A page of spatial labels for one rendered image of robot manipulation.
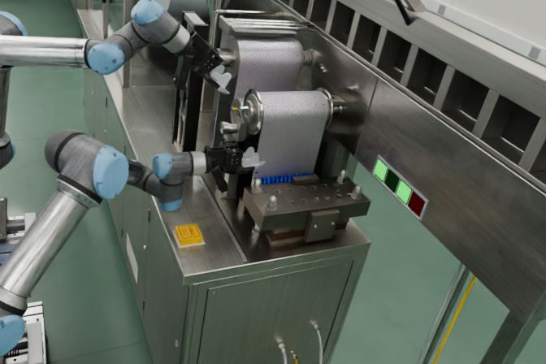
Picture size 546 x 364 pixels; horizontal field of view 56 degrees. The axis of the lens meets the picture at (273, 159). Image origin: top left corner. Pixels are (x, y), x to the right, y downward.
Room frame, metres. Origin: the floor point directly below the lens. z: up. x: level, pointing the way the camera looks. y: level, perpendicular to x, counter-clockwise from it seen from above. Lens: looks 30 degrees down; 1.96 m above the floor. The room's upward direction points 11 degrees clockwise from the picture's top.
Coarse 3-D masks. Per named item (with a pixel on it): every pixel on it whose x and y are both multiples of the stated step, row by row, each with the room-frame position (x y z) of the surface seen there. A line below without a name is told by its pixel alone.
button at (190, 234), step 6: (180, 228) 1.25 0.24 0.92; (186, 228) 1.26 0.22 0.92; (192, 228) 1.26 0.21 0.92; (198, 228) 1.27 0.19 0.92; (180, 234) 1.23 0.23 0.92; (186, 234) 1.23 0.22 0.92; (192, 234) 1.24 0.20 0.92; (198, 234) 1.24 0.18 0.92; (180, 240) 1.20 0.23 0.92; (186, 240) 1.21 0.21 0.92; (192, 240) 1.22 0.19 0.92; (198, 240) 1.23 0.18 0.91
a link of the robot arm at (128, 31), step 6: (126, 24) 1.33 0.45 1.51; (132, 24) 1.31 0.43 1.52; (120, 30) 1.30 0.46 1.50; (126, 30) 1.30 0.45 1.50; (132, 30) 1.30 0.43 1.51; (126, 36) 1.27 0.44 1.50; (132, 36) 1.29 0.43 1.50; (138, 36) 1.29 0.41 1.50; (132, 42) 1.27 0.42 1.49; (138, 42) 1.30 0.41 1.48; (144, 42) 1.31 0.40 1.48; (150, 42) 1.33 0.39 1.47; (132, 48) 1.26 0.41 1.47; (138, 48) 1.30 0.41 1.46; (132, 54) 1.27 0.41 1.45
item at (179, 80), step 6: (186, 54) 1.36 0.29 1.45; (180, 60) 1.38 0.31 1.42; (186, 60) 1.36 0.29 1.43; (192, 60) 1.36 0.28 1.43; (180, 66) 1.36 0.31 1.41; (186, 66) 1.36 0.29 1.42; (180, 72) 1.35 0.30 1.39; (186, 72) 1.36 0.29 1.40; (174, 78) 1.38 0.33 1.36; (180, 78) 1.35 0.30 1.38; (186, 78) 1.36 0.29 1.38; (174, 84) 1.36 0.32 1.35; (180, 84) 1.36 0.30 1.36
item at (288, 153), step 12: (276, 132) 1.48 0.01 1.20; (288, 132) 1.50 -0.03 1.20; (300, 132) 1.52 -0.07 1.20; (312, 132) 1.55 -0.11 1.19; (264, 144) 1.46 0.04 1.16; (276, 144) 1.48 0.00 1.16; (288, 144) 1.51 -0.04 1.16; (300, 144) 1.53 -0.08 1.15; (312, 144) 1.55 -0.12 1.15; (264, 156) 1.46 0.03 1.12; (276, 156) 1.49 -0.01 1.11; (288, 156) 1.51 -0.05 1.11; (300, 156) 1.53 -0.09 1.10; (312, 156) 1.56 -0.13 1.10; (264, 168) 1.47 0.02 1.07; (276, 168) 1.49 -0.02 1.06; (288, 168) 1.52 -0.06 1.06; (300, 168) 1.54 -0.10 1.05; (312, 168) 1.56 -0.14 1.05
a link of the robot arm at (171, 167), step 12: (156, 156) 1.29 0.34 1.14; (168, 156) 1.30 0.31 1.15; (180, 156) 1.31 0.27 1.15; (192, 156) 1.33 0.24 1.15; (156, 168) 1.27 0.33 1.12; (168, 168) 1.27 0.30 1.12; (180, 168) 1.29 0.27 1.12; (192, 168) 1.31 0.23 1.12; (168, 180) 1.28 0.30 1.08; (180, 180) 1.29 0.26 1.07
